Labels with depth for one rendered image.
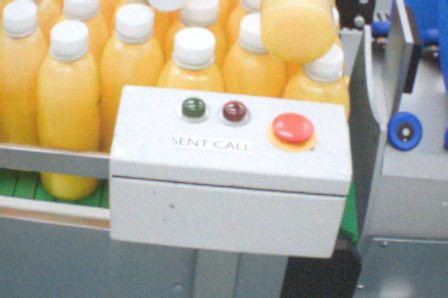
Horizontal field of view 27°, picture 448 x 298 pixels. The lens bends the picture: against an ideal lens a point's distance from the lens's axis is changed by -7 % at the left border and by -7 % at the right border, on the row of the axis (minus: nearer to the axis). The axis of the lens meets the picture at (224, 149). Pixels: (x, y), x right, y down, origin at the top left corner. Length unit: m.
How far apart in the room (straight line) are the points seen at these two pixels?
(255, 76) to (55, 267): 0.32
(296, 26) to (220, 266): 0.24
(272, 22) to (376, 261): 0.44
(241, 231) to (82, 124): 0.22
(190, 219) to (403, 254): 0.44
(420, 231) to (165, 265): 0.31
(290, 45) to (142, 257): 0.30
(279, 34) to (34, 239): 0.36
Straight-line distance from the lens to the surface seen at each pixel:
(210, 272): 0.93
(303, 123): 0.83
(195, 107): 0.83
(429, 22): 1.69
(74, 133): 0.97
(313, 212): 0.83
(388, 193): 1.12
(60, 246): 1.05
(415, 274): 1.28
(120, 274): 1.07
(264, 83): 0.97
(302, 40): 0.89
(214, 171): 0.80
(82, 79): 0.94
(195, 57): 0.92
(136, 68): 0.96
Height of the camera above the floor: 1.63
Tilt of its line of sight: 41 degrees down
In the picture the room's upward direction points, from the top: 7 degrees clockwise
